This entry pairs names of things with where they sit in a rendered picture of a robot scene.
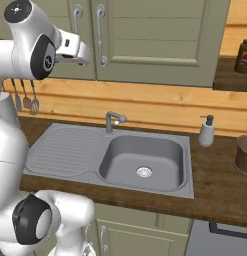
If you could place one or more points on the grey hanging slotted turner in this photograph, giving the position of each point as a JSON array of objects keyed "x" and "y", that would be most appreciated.
[{"x": 34, "y": 106}]

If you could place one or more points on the grey tap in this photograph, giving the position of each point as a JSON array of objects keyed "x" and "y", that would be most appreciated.
[{"x": 110, "y": 121}]

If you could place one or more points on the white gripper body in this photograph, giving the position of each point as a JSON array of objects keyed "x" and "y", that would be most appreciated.
[{"x": 83, "y": 55}]

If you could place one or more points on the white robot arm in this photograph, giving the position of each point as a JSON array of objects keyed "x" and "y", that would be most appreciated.
[{"x": 8, "y": 156}]

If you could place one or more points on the grey dishwasher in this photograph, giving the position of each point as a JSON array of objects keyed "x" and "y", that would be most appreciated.
[{"x": 211, "y": 245}]

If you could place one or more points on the olive base cabinet door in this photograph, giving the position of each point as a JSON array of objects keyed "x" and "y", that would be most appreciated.
[{"x": 141, "y": 240}]

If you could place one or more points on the grey steel sink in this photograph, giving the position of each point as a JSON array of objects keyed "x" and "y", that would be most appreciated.
[{"x": 68, "y": 153}]

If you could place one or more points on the wide olive cabinet door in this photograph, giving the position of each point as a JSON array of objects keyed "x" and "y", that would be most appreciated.
[{"x": 155, "y": 36}]

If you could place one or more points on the dark wooden shelf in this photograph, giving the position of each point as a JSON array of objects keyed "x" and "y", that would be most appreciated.
[{"x": 228, "y": 78}]

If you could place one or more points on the brown round basket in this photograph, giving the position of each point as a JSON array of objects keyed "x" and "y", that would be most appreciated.
[{"x": 244, "y": 156}]

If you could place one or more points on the brown jar with label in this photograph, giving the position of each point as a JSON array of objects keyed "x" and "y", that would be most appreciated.
[{"x": 243, "y": 58}]

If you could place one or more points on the grey hanging spatula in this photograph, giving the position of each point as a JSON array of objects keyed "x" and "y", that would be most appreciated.
[{"x": 17, "y": 100}]

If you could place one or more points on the narrow olive cabinet door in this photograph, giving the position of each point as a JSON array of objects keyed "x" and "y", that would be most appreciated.
[{"x": 89, "y": 20}]

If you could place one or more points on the white soap dispenser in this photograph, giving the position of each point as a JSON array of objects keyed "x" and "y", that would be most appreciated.
[{"x": 206, "y": 133}]

